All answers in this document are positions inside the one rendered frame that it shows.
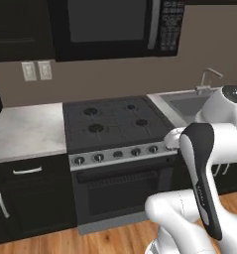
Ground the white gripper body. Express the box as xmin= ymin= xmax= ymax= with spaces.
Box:
xmin=163 ymin=126 xmax=187 ymax=154

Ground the steel sink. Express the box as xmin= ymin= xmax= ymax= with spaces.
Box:
xmin=159 ymin=88 xmax=223 ymax=126

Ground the black gas hob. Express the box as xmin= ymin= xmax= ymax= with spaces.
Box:
xmin=61 ymin=95 xmax=178 ymax=156

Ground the steel tap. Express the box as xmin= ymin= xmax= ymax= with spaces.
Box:
xmin=194 ymin=67 xmax=224 ymax=95

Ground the black oven with steel panel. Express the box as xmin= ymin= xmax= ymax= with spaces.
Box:
xmin=61 ymin=95 xmax=179 ymax=236

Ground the black oven door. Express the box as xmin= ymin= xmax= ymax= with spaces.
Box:
xmin=71 ymin=157 xmax=179 ymax=226

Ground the black microwave oven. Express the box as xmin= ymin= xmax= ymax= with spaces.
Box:
xmin=46 ymin=0 xmax=187 ymax=64

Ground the microwave door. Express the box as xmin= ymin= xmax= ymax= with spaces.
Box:
xmin=47 ymin=0 xmax=162 ymax=63

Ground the black drawer front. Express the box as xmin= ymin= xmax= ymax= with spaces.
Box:
xmin=0 ymin=154 xmax=70 ymax=191

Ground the white cupboard door handle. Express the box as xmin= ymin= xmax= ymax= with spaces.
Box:
xmin=0 ymin=191 xmax=11 ymax=219
xmin=212 ymin=163 xmax=222 ymax=177
xmin=221 ymin=162 xmax=231 ymax=177

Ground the black oven door handle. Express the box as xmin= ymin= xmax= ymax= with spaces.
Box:
xmin=75 ymin=165 xmax=176 ymax=185

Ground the grey microwave door handle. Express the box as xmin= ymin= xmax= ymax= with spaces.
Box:
xmin=147 ymin=0 xmax=162 ymax=51

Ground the black wall cupboard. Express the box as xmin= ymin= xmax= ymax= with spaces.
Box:
xmin=0 ymin=0 xmax=57 ymax=64
xmin=184 ymin=0 xmax=237 ymax=6

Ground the white wall socket plate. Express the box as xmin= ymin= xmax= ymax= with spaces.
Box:
xmin=37 ymin=60 xmax=54 ymax=81
xmin=21 ymin=61 xmax=38 ymax=82

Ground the white drawer handle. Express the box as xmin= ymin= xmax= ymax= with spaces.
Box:
xmin=12 ymin=166 xmax=44 ymax=176

